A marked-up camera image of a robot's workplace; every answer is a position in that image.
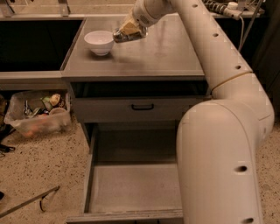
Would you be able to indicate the white power strip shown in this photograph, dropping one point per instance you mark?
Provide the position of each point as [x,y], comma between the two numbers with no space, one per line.
[221,9]

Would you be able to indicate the white ceramic bowl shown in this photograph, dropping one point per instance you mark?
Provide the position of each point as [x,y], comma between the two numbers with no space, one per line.
[99,42]

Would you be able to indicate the clear plastic storage bin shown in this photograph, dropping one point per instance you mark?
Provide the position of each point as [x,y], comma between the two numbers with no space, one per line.
[39,112]

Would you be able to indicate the grey drawer cabinet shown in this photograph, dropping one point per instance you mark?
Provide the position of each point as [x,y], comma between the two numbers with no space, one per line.
[163,64]

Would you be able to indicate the dark cabinet on wheels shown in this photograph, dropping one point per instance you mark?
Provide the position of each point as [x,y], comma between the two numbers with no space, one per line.
[267,57]

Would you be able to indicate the metal rod on floor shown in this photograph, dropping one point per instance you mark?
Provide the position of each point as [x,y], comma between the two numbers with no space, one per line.
[29,201]

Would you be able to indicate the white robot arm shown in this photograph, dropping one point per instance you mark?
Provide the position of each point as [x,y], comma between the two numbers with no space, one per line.
[217,139]

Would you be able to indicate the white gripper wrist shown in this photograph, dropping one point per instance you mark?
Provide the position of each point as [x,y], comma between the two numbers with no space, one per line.
[142,15]

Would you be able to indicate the silver blue redbull can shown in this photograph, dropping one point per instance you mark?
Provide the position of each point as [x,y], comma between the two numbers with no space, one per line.
[120,37]

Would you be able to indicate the black drawer handle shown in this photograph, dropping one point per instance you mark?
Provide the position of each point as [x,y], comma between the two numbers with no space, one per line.
[142,107]

